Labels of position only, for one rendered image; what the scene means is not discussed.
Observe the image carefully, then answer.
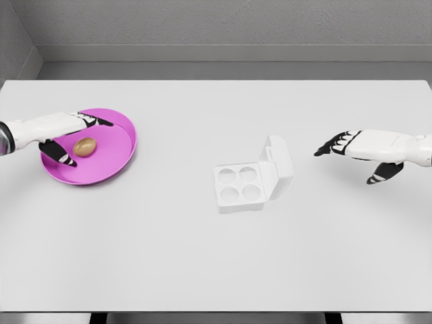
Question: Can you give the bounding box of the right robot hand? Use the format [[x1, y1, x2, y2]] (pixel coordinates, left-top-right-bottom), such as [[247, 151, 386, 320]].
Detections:
[[313, 130, 419, 185]]

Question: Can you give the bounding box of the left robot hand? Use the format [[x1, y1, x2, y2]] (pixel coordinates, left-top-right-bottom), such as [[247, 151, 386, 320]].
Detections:
[[32, 111, 114, 167]]

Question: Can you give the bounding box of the brown egg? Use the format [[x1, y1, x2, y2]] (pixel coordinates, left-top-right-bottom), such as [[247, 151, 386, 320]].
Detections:
[[73, 137, 98, 158]]

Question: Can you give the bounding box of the white egg box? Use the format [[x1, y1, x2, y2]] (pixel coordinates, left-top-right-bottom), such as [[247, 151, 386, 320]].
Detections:
[[213, 134, 294, 215]]

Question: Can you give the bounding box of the pink round plate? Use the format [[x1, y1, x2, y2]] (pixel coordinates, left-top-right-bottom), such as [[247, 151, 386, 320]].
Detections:
[[40, 108, 138, 186]]

